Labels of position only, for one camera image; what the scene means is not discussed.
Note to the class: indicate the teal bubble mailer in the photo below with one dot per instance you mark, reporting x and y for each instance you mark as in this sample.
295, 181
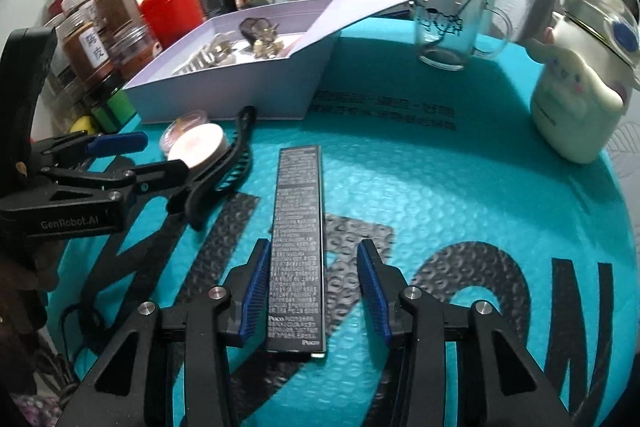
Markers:
450, 187

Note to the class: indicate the pink round compact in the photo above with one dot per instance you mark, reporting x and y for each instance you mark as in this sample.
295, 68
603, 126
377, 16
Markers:
200, 144

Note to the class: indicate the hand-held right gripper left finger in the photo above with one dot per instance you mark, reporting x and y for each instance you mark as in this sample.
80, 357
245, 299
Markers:
255, 297

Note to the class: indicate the purple gift box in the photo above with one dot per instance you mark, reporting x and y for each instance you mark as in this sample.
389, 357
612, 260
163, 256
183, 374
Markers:
225, 97

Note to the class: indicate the dark translucent claw clip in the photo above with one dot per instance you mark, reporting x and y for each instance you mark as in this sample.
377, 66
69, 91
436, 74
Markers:
250, 27

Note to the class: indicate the black banana hair clip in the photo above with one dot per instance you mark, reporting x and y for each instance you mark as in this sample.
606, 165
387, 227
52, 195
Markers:
232, 172

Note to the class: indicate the red canister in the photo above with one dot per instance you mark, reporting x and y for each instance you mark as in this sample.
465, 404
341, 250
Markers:
172, 12

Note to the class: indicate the long black printed box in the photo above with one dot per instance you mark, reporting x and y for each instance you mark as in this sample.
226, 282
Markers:
297, 232

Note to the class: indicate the green jar with black lid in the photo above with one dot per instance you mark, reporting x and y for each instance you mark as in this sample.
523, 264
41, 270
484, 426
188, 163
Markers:
115, 109

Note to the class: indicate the group of clear spice jars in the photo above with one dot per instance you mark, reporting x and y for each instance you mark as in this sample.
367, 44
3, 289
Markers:
90, 52

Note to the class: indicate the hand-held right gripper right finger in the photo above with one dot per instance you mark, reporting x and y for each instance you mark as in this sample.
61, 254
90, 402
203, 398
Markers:
375, 297

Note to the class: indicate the clear glass mug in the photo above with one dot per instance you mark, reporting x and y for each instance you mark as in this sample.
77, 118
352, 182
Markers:
450, 32

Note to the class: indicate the cream cartoon water bottle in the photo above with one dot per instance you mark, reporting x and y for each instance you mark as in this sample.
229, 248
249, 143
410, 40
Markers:
575, 92

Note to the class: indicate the gold pearl claw clip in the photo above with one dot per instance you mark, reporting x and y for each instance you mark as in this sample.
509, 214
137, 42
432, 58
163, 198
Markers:
265, 44

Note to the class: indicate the white embossed chair cushion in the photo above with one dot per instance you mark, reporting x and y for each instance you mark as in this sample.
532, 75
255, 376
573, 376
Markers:
627, 167

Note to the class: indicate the clear round compact lid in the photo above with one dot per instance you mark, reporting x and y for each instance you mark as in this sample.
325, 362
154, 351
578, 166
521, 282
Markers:
174, 134

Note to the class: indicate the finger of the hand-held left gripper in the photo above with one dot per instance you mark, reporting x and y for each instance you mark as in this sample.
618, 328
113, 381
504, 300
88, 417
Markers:
117, 143
160, 179

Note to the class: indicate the white pearly claw clip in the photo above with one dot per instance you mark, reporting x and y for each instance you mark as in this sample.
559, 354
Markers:
210, 57

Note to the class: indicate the yellow-green lemon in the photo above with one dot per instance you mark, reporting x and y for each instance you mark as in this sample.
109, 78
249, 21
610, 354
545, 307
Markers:
84, 125

